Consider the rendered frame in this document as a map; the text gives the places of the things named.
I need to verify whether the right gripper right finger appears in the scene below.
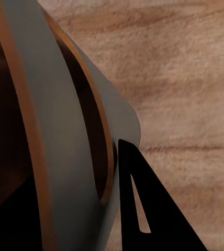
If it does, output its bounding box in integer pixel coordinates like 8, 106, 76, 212
118, 139, 207, 251

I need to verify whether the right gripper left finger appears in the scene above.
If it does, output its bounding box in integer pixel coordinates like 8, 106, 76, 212
0, 174, 42, 251

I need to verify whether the trash can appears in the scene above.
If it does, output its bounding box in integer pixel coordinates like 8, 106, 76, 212
0, 0, 141, 251

